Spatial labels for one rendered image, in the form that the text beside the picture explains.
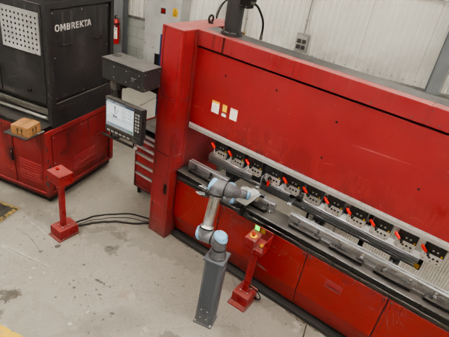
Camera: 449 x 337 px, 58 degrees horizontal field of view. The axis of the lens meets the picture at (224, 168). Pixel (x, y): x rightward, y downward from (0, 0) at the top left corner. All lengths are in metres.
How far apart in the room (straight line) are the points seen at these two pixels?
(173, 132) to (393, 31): 4.67
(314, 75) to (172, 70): 1.31
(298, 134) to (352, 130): 0.45
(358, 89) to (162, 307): 2.56
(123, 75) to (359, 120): 2.04
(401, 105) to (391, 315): 1.69
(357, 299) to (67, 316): 2.50
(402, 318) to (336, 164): 1.33
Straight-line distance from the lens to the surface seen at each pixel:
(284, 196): 4.05
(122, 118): 3.92
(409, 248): 3.47
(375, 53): 7.62
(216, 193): 3.18
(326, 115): 3.28
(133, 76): 3.72
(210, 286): 3.57
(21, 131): 4.58
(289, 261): 3.87
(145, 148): 4.92
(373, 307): 3.75
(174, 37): 3.74
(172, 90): 3.86
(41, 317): 4.05
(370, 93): 3.11
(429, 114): 3.04
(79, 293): 4.18
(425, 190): 3.23
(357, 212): 3.46
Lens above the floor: 3.08
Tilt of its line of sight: 30 degrees down
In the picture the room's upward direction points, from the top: 10 degrees clockwise
